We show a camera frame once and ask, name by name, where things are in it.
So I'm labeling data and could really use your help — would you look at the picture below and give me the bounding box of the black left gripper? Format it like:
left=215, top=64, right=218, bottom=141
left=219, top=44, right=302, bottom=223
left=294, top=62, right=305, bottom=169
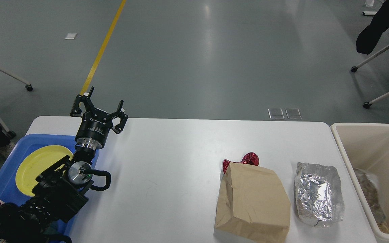
left=70, top=86, right=128, bottom=150

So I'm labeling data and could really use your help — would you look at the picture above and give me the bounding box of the yellow plastic plate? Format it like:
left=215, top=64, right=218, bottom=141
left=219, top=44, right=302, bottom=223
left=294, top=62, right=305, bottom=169
left=15, top=145, right=74, bottom=197

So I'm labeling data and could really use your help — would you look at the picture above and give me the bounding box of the red foil wrapper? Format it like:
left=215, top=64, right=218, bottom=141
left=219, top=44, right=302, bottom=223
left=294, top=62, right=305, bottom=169
left=222, top=152, right=260, bottom=174

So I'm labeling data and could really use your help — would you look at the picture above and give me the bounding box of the brown paper bag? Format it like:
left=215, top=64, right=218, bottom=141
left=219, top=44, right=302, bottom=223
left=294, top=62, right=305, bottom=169
left=214, top=163, right=291, bottom=243

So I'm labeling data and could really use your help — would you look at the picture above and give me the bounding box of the aluminium foil sheet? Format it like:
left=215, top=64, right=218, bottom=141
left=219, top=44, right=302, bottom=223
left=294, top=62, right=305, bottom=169
left=294, top=162, right=345, bottom=228

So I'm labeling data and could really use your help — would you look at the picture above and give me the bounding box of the clear plastic bag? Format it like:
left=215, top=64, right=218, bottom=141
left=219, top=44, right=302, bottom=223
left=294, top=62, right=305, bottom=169
left=353, top=168, right=389, bottom=233

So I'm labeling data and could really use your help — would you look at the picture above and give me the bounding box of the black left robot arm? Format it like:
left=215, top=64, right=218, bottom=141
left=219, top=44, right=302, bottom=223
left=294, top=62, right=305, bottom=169
left=0, top=87, right=128, bottom=243

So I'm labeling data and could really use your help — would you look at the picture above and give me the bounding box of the blue plastic tray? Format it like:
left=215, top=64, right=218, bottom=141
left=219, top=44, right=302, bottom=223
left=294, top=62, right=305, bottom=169
left=0, top=134, right=97, bottom=243

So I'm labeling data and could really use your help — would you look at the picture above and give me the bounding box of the metal floor plate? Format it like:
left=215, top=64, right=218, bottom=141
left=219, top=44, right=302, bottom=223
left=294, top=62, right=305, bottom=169
left=267, top=108, right=303, bottom=120

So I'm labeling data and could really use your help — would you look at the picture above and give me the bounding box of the beige plastic bin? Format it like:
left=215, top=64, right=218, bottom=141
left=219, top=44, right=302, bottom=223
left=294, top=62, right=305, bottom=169
left=331, top=123, right=389, bottom=241

